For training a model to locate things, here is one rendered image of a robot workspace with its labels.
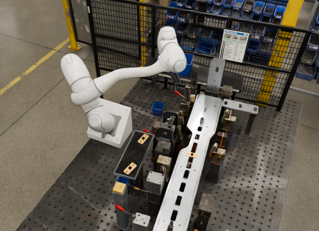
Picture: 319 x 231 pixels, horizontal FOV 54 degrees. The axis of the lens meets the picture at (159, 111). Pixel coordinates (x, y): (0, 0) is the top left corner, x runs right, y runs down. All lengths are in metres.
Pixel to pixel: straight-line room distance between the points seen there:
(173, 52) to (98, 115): 0.96
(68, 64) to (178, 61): 0.68
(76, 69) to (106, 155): 0.94
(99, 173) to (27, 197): 1.08
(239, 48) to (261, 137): 0.79
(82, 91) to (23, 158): 1.95
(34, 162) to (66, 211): 1.34
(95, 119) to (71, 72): 0.59
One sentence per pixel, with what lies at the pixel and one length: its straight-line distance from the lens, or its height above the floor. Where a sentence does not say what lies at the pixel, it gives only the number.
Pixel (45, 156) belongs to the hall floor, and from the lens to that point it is 3.66.
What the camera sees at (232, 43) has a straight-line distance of 2.80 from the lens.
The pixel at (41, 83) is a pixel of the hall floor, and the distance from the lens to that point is 4.61.
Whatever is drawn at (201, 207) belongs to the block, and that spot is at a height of 1.02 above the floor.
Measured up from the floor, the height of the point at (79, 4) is 0.77.
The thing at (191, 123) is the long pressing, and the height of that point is 1.00.
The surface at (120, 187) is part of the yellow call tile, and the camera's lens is 1.89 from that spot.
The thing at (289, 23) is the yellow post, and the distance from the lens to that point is 2.74.
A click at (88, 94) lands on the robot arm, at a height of 1.54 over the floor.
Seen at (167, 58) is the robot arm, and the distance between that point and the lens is 1.66.
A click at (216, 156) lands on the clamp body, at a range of 2.25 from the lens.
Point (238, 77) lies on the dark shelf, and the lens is 2.92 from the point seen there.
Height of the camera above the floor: 2.74
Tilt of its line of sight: 44 degrees down
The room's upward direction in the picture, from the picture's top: 2 degrees clockwise
